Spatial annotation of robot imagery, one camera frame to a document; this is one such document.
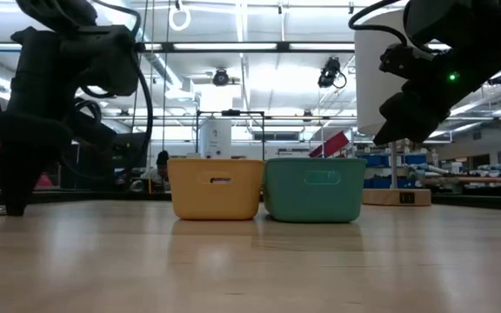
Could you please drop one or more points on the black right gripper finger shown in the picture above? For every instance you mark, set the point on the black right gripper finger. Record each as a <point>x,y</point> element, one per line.
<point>416,119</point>

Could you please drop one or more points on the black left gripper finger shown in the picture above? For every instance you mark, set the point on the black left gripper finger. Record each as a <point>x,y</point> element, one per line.
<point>24,152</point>

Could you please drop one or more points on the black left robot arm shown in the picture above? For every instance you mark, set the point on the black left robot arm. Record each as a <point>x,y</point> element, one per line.
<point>55,11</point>

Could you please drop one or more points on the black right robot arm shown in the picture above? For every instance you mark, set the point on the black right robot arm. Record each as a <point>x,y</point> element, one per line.
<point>472,21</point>

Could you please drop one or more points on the white shade wooden table lamp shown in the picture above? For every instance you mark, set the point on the white shade wooden table lamp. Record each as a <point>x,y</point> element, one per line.
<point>372,87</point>

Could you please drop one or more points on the blue storage bins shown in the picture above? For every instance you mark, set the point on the blue storage bins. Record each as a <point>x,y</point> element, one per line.
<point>374,161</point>

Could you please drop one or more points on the teal plastic bin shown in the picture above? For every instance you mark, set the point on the teal plastic bin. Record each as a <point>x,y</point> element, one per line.
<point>315,200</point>

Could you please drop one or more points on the person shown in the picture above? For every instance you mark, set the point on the person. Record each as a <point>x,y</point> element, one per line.
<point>162,165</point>

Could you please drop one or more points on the black overhead beam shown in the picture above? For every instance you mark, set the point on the black overhead beam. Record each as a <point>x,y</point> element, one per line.
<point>283,47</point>

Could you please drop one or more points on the white cylindrical machine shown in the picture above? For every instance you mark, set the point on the white cylindrical machine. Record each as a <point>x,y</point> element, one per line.
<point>215,139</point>

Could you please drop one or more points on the yellow plastic bin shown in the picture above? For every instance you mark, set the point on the yellow plastic bin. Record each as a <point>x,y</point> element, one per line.
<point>215,195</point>

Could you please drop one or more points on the black ceiling camera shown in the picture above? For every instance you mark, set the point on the black ceiling camera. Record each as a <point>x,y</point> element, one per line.
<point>329,71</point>
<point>221,77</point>

